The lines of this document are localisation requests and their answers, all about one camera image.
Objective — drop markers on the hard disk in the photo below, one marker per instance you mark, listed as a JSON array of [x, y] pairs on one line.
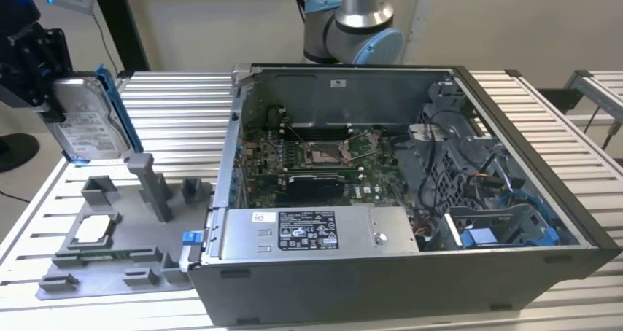
[[84, 127]]

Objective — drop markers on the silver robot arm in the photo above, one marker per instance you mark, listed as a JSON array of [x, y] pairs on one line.
[[350, 28]]

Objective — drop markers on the grey metal disk bay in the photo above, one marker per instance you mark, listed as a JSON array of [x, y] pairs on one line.
[[515, 218]]

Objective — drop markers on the black round stand base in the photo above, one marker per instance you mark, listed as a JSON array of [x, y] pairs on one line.
[[16, 152]]

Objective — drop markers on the silver CPU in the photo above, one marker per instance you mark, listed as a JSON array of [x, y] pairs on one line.
[[94, 229]]

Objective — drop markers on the grey parts rack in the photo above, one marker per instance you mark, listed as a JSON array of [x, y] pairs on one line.
[[142, 232]]

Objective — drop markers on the locking lever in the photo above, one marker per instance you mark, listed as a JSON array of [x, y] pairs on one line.
[[294, 132], [364, 155]]

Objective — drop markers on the blue case latch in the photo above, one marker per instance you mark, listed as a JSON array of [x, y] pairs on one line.
[[190, 238]]

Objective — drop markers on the black RAM slot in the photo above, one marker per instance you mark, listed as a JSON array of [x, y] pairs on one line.
[[316, 128], [316, 135]]

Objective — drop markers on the silver power supply unit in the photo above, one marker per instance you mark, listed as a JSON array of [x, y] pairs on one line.
[[243, 232]]

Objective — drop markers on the CPU socket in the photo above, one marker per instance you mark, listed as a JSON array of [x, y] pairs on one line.
[[324, 154]]

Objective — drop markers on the black graphics card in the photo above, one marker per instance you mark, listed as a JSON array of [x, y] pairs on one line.
[[314, 189]]

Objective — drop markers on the green motherboard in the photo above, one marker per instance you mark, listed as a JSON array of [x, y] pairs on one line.
[[379, 163]]

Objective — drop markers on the open black PC case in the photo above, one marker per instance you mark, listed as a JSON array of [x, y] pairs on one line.
[[340, 291]]

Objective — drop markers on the blue carrier in bay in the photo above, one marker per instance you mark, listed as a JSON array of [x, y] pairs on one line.
[[479, 238]]

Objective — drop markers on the metal slat side table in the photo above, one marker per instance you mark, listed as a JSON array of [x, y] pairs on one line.
[[601, 90]]

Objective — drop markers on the black upright post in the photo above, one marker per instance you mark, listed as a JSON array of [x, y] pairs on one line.
[[122, 25]]

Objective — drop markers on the black table bracket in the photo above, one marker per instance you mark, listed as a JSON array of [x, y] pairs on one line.
[[559, 99]]

